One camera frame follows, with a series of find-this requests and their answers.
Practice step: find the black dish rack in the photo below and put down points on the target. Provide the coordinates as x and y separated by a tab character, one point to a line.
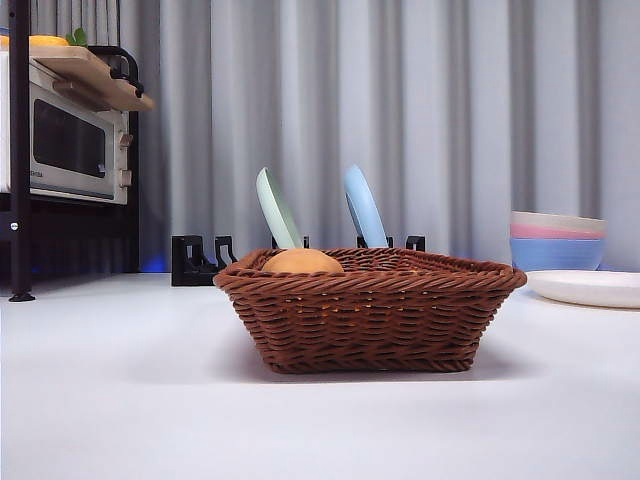
195	265

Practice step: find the green toy leaf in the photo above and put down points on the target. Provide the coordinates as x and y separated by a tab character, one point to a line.
77	36

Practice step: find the brown wicker basket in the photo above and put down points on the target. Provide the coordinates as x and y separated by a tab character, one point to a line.
370	325

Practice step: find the light blue plate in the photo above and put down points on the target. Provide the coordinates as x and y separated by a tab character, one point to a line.
365	210

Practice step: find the wooden cutting board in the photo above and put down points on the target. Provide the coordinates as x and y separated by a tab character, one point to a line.
75	65

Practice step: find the yellow toy food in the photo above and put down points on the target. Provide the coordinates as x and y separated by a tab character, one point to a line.
45	40

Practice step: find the grey pleated curtain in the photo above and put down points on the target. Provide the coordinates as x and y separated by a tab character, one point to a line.
450	100

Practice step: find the cream bowl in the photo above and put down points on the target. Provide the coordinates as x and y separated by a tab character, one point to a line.
555	220

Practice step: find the black metal shelf frame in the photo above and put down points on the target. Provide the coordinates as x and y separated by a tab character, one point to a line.
17	225

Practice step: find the pink bowl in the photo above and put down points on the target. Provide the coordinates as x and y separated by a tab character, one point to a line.
550	233

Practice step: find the white flat plate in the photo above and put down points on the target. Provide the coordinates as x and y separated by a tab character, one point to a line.
590	290

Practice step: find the brown potato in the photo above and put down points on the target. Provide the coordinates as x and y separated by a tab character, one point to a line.
300	262

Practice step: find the pale green plate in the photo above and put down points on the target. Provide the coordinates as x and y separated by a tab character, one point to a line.
280	215

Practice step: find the cream toaster oven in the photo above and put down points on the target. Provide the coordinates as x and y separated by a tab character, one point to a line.
70	140

